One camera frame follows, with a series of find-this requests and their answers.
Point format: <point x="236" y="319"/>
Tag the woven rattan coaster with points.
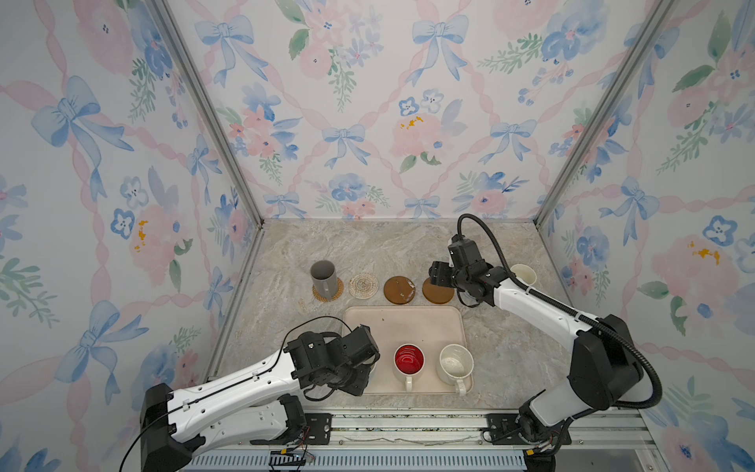
<point x="323" y="294"/>

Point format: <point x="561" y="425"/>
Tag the aluminium corner post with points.
<point x="630" y="65"/>
<point x="177" y="46"/>

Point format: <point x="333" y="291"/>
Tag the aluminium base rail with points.
<point x="425" y="440"/>

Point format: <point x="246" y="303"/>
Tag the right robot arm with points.
<point x="606" y="369"/>

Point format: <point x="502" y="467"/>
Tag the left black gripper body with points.
<point x="355" y="382"/>

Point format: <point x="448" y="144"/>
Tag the scratched brown wooden coaster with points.
<point x="399" y="290"/>

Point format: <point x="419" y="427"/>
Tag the left aluminium corner post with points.
<point x="177" y="46"/>

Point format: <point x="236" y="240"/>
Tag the cream mug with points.
<point x="523" y="276"/>

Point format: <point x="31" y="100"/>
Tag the colourful stitched white coaster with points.
<point x="363" y="286"/>

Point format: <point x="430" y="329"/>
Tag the right aluminium corner post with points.
<point x="630" y="65"/>

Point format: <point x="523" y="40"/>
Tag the red inside white mug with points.
<point x="408" y="365"/>

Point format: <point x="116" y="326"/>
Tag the beige serving tray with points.
<point x="430" y="327"/>

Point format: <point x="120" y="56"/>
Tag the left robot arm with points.
<point x="260" y="405"/>

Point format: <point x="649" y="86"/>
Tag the plain brown wooden coaster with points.
<point x="437" y="294"/>

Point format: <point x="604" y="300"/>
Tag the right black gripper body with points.
<point x="446" y="277"/>

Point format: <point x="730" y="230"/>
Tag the grey mug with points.
<point x="324" y="272"/>

